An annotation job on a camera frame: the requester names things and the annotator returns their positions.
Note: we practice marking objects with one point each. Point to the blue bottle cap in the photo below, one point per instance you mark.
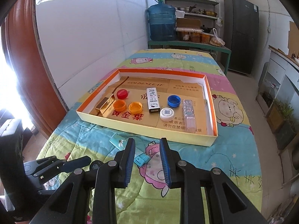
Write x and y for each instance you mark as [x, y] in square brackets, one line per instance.
[174, 101]

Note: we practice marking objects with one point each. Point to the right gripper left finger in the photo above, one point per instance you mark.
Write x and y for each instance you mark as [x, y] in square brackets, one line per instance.
[114, 174]

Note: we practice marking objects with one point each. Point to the orange bottle cap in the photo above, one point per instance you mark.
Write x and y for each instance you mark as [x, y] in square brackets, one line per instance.
[119, 105]
[135, 108]

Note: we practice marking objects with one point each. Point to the orange-rimmed cardboard tray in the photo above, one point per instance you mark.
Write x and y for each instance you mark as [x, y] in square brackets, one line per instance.
[187, 85]

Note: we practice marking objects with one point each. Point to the white round lid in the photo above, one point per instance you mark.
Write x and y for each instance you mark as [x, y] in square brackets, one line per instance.
[167, 114]

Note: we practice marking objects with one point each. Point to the red-brown door frame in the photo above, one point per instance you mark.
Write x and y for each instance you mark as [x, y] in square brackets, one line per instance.
[23, 52]

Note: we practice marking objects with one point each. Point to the light blue small box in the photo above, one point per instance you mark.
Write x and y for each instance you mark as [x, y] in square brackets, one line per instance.
[141, 160]

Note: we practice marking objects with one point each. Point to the glittery long box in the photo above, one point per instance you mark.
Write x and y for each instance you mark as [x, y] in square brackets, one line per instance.
[189, 116]

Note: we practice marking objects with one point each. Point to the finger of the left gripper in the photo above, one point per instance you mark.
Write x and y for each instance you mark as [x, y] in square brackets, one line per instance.
[54, 169]
[35, 166]

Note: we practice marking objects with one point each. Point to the colourful cartoon quilt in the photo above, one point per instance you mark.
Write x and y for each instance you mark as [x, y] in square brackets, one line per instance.
[234, 193]

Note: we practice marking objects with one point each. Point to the silver cigarette box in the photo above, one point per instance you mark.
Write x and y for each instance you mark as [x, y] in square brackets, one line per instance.
[153, 100]

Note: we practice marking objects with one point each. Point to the black refrigerator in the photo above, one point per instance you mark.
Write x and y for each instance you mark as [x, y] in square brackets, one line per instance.
[241, 27]

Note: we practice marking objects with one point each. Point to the gold cigarette box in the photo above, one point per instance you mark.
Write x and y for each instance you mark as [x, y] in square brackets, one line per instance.
[104, 104]

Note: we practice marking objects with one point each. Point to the red bottle cap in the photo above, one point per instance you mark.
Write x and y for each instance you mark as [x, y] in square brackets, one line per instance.
[122, 94]

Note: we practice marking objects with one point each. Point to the green kitchen shelf rack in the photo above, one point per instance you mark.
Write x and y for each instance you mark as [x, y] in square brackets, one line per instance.
[207, 11]

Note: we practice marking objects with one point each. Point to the light blue flat card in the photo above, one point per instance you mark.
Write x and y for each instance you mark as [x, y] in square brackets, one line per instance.
[118, 141]

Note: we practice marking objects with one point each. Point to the green low table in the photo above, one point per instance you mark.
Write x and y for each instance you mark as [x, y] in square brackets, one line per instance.
[193, 45]

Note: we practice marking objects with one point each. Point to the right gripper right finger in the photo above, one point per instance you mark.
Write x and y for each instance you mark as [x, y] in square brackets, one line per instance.
[182, 175]

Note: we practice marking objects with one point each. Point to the white kitchen counter cabinet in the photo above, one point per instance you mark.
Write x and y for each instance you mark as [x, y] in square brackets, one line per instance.
[279, 80]

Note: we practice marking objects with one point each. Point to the potted green plant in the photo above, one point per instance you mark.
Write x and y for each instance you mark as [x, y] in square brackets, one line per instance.
[280, 113]

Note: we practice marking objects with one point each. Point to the plastic bag of food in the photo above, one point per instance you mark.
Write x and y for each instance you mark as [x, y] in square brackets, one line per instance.
[216, 40]

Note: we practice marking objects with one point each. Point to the blue water jug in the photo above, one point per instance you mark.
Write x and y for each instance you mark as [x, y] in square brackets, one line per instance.
[162, 22]

